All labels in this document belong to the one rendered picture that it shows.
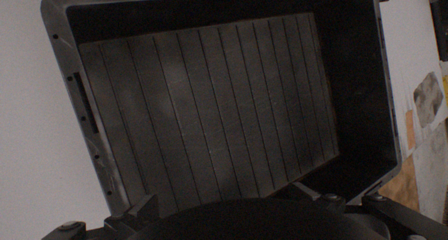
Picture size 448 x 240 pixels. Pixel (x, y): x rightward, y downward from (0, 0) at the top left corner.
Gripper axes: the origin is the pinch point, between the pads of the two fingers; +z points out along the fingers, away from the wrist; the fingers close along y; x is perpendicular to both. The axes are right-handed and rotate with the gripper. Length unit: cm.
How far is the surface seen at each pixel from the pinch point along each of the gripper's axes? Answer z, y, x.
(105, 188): 2.7, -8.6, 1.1
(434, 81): 70, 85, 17
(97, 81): 10.9, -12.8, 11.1
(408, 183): 201, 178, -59
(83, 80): 1.5, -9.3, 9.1
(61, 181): 21.5, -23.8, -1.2
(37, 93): 19.2, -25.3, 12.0
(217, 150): 18.0, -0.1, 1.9
